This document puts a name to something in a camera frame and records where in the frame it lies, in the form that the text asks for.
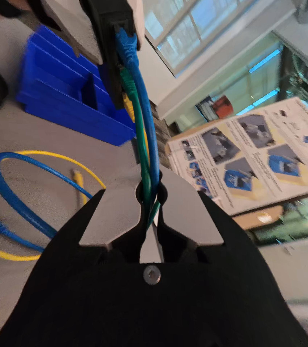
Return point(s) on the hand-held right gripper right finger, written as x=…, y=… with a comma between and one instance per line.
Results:
x=191, y=214

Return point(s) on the wooden backing board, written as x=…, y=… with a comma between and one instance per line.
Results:
x=251, y=219

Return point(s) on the large window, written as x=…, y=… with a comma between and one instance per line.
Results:
x=183, y=40

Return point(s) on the red machine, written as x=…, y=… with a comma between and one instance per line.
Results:
x=223, y=107

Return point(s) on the blue plastic bin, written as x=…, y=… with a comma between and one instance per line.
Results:
x=56, y=81

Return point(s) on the black ethernet switch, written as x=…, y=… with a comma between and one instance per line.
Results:
x=110, y=81

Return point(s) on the printed instruction sheet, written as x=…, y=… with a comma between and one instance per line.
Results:
x=251, y=151

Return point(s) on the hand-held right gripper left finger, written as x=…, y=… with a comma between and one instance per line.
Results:
x=110, y=211

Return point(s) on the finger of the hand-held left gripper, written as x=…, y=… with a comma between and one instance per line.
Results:
x=139, y=24
x=75, y=24

